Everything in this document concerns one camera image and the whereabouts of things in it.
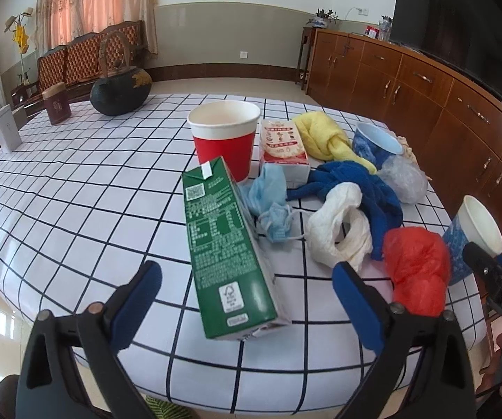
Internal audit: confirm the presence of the blue white paper cup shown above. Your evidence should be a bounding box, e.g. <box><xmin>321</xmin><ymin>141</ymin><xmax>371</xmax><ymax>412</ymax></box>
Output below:
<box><xmin>442</xmin><ymin>195</ymin><xmax>502</xmax><ymax>286</ymax></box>

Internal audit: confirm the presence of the clear plastic bag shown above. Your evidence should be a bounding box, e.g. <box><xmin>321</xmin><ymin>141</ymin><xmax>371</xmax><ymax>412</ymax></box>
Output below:
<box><xmin>377</xmin><ymin>155</ymin><xmax>428</xmax><ymax>204</ymax></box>

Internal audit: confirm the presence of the beige cloth bundle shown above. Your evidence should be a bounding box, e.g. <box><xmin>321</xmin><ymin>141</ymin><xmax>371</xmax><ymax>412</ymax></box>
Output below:
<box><xmin>397</xmin><ymin>135</ymin><xmax>433</xmax><ymax>182</ymax></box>

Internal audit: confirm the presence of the green milk carton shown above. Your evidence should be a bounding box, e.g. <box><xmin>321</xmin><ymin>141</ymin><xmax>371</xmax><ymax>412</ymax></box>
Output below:
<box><xmin>182</xmin><ymin>157</ymin><xmax>291</xmax><ymax>340</ymax></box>

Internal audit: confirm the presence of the red white milk carton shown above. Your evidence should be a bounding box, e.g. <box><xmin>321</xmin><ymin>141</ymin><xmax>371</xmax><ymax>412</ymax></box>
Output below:
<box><xmin>259</xmin><ymin>119</ymin><xmax>311</xmax><ymax>189</ymax></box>

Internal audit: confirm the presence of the red paper cup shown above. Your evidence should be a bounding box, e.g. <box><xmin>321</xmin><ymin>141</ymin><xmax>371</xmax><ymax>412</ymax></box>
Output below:
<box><xmin>187</xmin><ymin>100</ymin><xmax>260</xmax><ymax>182</ymax></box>

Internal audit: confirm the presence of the red plastic bag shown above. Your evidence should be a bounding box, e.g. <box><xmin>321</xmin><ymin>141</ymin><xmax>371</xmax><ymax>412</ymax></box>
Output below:
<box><xmin>383</xmin><ymin>226</ymin><xmax>451</xmax><ymax>317</ymax></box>

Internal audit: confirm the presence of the blue towel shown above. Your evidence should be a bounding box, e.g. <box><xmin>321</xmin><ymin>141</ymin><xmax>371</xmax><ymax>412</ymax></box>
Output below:
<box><xmin>287</xmin><ymin>161</ymin><xmax>404</xmax><ymax>261</ymax></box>

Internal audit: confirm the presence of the checkered white tablecloth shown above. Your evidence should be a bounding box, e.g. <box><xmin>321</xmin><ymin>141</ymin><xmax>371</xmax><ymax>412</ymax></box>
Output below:
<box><xmin>0</xmin><ymin>91</ymin><xmax>488</xmax><ymax>416</ymax></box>

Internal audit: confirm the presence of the wooden sideboard cabinet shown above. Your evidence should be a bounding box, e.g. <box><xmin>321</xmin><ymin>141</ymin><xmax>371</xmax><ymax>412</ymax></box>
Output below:
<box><xmin>306</xmin><ymin>29</ymin><xmax>502</xmax><ymax>234</ymax></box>

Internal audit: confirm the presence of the white crumpled plastic bag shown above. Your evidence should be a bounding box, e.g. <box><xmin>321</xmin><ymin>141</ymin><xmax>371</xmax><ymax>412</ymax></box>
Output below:
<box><xmin>305</xmin><ymin>183</ymin><xmax>373</xmax><ymax>272</ymax></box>

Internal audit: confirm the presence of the blue paper cup lying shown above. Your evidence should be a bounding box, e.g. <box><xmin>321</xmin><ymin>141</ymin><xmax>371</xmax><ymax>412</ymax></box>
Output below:
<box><xmin>352</xmin><ymin>122</ymin><xmax>404</xmax><ymax>169</ymax></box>

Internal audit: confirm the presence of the yellow towel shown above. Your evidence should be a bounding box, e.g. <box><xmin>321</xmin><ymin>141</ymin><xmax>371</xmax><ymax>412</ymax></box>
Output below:
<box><xmin>292</xmin><ymin>112</ymin><xmax>377</xmax><ymax>174</ymax></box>

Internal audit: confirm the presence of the white small box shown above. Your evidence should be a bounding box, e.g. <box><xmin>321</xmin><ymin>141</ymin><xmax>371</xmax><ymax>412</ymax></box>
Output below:
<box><xmin>0</xmin><ymin>105</ymin><xmax>22</xmax><ymax>153</ymax></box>

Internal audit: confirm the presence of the light blue face mask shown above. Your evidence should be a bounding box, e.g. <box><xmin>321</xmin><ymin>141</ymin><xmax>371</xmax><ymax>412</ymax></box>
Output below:
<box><xmin>239</xmin><ymin>163</ymin><xmax>303</xmax><ymax>243</ymax></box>

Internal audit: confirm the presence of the black television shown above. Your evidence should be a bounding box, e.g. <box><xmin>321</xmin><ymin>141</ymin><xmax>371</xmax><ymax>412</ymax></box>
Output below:
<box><xmin>390</xmin><ymin>0</ymin><xmax>502</xmax><ymax>100</ymax></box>

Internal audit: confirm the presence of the brown tea canister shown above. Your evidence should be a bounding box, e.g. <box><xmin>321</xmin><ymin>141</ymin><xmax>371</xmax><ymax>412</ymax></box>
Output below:
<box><xmin>42</xmin><ymin>81</ymin><xmax>71</xmax><ymax>125</ymax></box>

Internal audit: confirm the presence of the black iron teapot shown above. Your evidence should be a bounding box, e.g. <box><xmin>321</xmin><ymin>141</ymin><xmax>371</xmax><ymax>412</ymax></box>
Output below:
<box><xmin>90</xmin><ymin>30</ymin><xmax>153</xmax><ymax>116</ymax></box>

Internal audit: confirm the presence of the wooden carved sofa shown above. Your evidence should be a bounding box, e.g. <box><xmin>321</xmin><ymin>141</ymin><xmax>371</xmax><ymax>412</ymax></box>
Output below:
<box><xmin>10</xmin><ymin>21</ymin><xmax>146</xmax><ymax>115</ymax></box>

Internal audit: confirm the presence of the potted plant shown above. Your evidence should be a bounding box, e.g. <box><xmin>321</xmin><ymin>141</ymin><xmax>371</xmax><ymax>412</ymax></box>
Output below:
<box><xmin>308</xmin><ymin>9</ymin><xmax>338</xmax><ymax>28</ymax></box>

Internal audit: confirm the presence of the coat stand with hats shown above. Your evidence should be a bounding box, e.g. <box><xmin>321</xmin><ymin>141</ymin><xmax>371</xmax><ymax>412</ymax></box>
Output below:
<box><xmin>5</xmin><ymin>7</ymin><xmax>34</xmax><ymax>85</ymax></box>

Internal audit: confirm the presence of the pink patterned curtain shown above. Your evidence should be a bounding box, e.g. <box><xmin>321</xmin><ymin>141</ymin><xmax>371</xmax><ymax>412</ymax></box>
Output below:
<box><xmin>33</xmin><ymin>0</ymin><xmax>158</xmax><ymax>55</ymax></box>

